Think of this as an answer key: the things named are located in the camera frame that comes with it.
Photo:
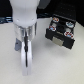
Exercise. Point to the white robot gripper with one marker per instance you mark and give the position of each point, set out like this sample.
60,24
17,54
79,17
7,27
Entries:
24,18

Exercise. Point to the black kcup holder drawer box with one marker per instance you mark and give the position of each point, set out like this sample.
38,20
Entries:
58,36

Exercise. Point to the kcup pod in drawer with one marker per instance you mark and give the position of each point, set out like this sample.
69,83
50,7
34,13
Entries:
52,28
69,24
68,34
55,20

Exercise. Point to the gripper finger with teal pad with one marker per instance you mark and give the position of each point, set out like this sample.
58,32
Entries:
29,53
23,53

